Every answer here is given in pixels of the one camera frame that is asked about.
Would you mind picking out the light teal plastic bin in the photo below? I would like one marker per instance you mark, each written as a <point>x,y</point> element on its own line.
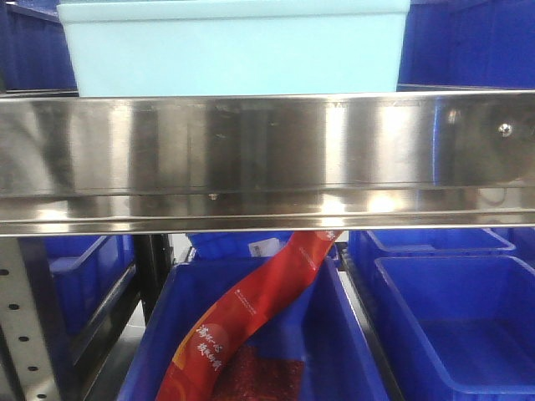
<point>168,48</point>

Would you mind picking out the right shelf steel beam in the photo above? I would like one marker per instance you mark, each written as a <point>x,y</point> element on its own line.
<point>300,162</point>

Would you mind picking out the blue bin upper right shelf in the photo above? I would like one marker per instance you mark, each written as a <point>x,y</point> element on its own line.
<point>469,43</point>

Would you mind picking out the blue bin shelf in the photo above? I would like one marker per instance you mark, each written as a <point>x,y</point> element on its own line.
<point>469,43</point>
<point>34,51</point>

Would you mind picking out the blue bin upper left shelf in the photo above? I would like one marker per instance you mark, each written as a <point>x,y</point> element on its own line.
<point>34,51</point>

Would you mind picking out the perforated steel shelf upright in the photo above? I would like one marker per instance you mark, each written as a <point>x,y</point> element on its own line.
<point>32,325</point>

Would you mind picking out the blue bin behind snack bin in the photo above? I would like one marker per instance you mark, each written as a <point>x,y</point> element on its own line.
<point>230,245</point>

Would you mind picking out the blue bin lower right rear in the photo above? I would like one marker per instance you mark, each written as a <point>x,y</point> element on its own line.
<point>366,246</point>

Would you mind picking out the blue bin with snack bag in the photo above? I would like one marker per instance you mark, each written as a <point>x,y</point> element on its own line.
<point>316,342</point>

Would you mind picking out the red snack bag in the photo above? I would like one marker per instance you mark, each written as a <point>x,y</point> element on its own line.
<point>247,306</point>

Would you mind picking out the blue bin lower left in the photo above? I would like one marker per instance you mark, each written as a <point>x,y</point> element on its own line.
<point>84,269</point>

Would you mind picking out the blue bin lower right front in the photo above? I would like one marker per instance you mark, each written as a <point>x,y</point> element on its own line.
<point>458,328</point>

